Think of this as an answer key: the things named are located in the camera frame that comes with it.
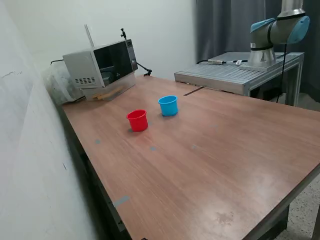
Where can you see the blue cup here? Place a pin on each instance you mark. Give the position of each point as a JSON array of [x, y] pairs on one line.
[[168, 108]]

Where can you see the silver UR5e robot arm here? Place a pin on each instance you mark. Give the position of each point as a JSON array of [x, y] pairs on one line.
[[275, 32]]

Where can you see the red cup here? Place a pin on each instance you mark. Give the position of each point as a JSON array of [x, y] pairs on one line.
[[137, 123]]

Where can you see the dark narrow strip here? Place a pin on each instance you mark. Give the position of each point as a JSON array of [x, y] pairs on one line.
[[192, 91]]

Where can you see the small black camera mount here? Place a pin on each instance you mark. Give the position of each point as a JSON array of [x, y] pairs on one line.
[[123, 33]]

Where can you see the thin white rod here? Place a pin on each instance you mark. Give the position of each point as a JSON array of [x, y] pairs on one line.
[[89, 36]]

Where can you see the silver microwave oven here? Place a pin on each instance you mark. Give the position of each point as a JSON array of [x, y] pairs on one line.
[[82, 65]]

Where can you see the white warning label tag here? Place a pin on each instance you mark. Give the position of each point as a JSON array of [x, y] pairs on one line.
[[239, 62]]

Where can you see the aluminium robot mounting plate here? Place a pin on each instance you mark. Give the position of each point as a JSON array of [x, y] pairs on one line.
[[246, 67]]

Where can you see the aluminium profile table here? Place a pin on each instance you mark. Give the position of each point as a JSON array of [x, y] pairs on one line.
[[225, 75]]

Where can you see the dark grey curtain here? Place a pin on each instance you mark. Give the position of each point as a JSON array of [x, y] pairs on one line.
[[220, 30]]

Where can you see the long grey tape strip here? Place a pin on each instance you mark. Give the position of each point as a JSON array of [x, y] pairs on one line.
[[121, 201]]

